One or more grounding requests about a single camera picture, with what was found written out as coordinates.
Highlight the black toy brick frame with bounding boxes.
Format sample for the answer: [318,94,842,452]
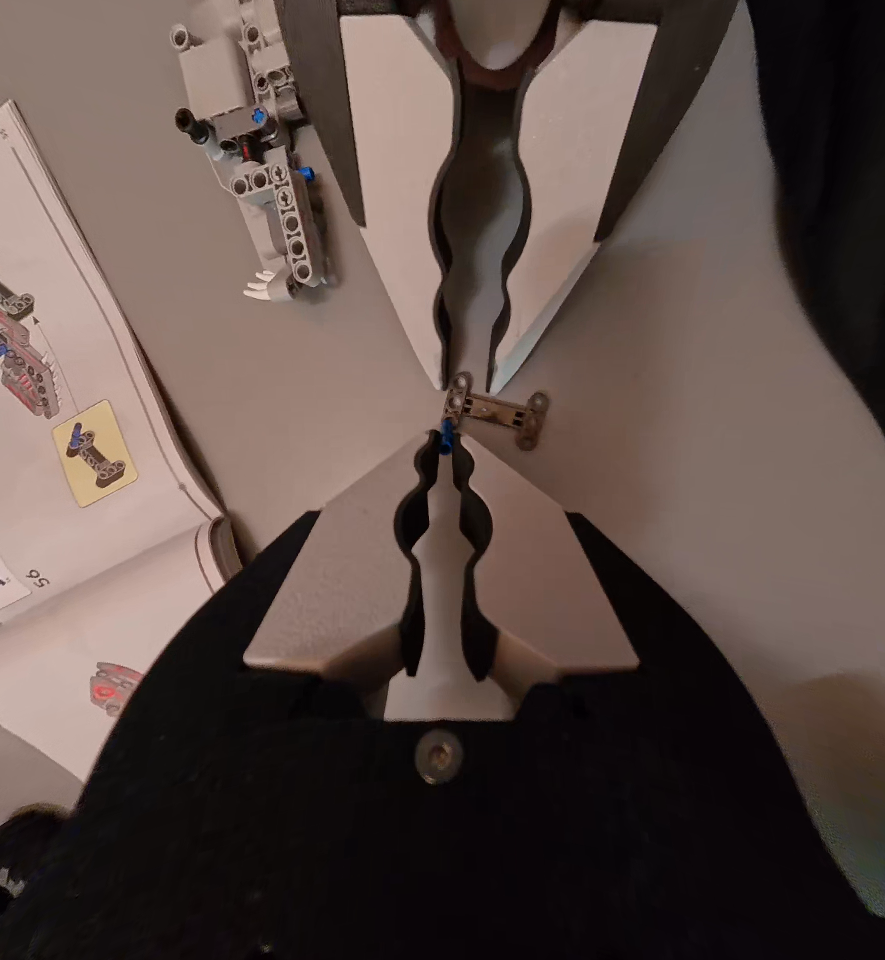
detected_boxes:
[442,372,551,453]

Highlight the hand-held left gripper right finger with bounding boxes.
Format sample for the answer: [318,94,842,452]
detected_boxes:
[450,433,642,714]

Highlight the person's black hoodie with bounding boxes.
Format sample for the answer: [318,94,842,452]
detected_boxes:
[744,0,885,541]

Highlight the toy brick instruction booklet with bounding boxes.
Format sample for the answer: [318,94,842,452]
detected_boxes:
[0,99,245,785]

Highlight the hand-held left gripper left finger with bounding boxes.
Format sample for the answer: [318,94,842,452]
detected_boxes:
[242,429,444,678]

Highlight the grey toy brick shark head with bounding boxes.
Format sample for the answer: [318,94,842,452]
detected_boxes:
[171,0,340,303]

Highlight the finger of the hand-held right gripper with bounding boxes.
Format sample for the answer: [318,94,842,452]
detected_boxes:
[337,15,465,393]
[486,18,660,396]

